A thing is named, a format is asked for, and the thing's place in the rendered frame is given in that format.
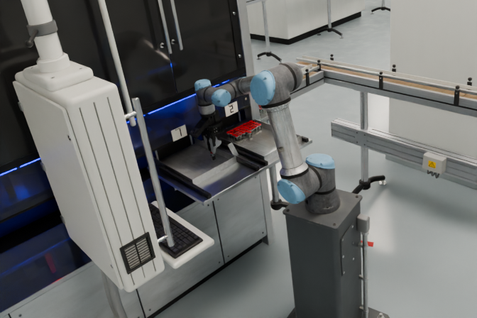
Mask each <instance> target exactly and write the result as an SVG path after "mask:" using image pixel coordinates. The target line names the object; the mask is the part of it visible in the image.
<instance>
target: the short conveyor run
mask: <svg viewBox="0 0 477 318"><path fill-rule="evenodd" d="M311 67H312V64H311V65H308V66H306V67H303V68H302V69H301V70H302V73H303V80H302V84H301V85H300V86H299V87H298V88H297V89H296V90H295V91H293V92H291V93H290V98H291V100H292V99H294V98H296V97H298V96H300V95H302V94H305V93H307V92H309V91H311V90H313V89H315V88H317V87H319V86H321V85H323V84H324V71H316V70H317V69H319V66H316V67H313V68H312V69H310V68H311Z"/></svg>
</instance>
